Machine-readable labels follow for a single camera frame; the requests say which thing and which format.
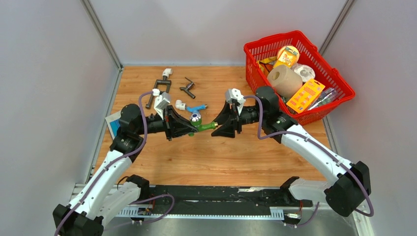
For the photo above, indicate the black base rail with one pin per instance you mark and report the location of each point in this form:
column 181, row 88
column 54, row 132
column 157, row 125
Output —
column 217, row 201

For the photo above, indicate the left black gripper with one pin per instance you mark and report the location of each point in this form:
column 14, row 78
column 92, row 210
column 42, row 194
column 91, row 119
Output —
column 175, row 126

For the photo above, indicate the yellow snack bag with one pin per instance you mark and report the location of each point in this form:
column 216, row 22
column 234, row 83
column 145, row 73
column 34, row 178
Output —
column 267, row 65

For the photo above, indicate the orange sponge package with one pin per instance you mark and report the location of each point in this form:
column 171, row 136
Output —
column 285, row 58

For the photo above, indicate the long grey faucet white elbow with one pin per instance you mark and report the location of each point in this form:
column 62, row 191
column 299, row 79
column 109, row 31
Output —
column 165, row 81

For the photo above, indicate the clear pack of pens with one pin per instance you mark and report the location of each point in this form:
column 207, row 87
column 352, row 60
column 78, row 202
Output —
column 326, row 97

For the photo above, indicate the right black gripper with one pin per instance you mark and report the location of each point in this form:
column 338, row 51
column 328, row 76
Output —
column 227, row 130

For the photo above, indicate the orange blister card package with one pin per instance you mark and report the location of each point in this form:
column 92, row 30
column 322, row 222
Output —
column 305, row 96

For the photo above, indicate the yellow round sponge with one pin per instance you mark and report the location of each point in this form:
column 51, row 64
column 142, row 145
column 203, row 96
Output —
column 292, row 51

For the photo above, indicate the small dark grey faucet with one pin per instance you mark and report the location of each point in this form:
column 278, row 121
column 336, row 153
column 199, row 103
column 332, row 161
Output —
column 188, row 87

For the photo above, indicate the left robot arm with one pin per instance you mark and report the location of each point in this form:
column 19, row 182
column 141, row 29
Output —
column 94, row 207

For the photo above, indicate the green plastic faucet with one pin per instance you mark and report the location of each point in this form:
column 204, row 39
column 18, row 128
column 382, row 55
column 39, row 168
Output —
column 196, row 121

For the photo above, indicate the brown paper roll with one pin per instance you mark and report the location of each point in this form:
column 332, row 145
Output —
column 285, row 81

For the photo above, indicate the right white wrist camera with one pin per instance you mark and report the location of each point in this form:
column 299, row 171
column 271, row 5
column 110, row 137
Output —
column 234, row 94

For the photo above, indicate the white wrapped paper roll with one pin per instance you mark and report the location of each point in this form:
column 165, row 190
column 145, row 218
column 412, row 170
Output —
column 306, row 72

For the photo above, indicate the blue white faucet box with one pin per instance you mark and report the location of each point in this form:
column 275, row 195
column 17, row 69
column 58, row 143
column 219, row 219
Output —
column 112, row 122

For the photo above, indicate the blue faucet with white elbow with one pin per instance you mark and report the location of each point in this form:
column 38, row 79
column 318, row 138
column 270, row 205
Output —
column 183, row 107

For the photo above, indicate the red plastic shopping basket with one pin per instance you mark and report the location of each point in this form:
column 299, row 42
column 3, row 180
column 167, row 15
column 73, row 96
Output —
column 269, row 46

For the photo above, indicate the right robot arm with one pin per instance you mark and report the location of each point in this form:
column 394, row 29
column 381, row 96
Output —
column 347, row 185

